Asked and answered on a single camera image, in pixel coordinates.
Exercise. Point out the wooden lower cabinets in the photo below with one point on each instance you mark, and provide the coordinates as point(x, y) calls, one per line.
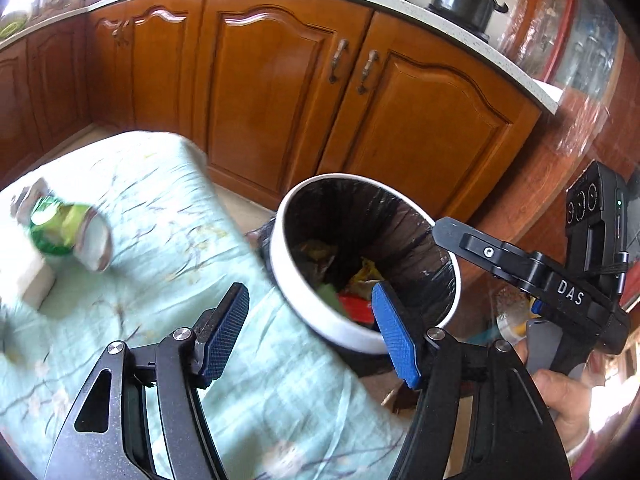
point(280, 85)

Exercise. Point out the red wooden door frame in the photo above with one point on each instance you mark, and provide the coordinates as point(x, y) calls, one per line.
point(565, 35)

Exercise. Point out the white box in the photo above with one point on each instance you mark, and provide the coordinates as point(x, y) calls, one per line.
point(35, 280)

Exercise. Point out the white trash bin black liner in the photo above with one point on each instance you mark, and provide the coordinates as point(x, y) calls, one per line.
point(320, 320)

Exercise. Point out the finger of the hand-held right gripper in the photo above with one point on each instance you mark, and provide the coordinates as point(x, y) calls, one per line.
point(480, 252)

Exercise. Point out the red snack wrapper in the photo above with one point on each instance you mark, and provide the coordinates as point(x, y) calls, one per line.
point(352, 306)

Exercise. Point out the green floral tablecloth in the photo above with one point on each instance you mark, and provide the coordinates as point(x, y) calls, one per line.
point(150, 240)

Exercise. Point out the green strainer basket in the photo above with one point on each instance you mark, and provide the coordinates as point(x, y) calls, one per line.
point(12, 22)

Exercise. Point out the yellow snack wrapper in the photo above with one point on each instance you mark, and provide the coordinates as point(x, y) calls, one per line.
point(367, 271)

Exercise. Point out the small green snack wrapper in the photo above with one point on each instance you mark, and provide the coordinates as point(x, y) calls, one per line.
point(330, 295)

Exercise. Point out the small silver packet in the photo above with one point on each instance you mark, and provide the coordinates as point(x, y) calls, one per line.
point(25, 200)

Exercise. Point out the person's right hand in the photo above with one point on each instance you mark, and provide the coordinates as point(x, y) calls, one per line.
point(565, 405)

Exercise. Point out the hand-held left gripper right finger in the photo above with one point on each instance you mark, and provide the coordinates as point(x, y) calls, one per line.
point(395, 335)

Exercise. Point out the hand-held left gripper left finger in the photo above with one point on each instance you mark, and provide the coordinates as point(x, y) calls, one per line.
point(225, 330)

